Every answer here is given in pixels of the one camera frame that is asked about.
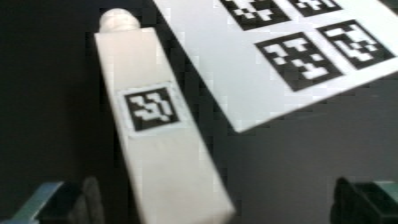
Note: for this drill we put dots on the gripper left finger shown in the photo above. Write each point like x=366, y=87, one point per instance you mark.
x=64, y=203

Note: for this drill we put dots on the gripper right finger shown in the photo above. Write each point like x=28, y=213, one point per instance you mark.
x=364, y=202

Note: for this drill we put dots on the white leg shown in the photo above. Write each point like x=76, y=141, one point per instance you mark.
x=178, y=188

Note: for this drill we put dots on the fiducial marker sheet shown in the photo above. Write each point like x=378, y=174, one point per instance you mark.
x=282, y=51

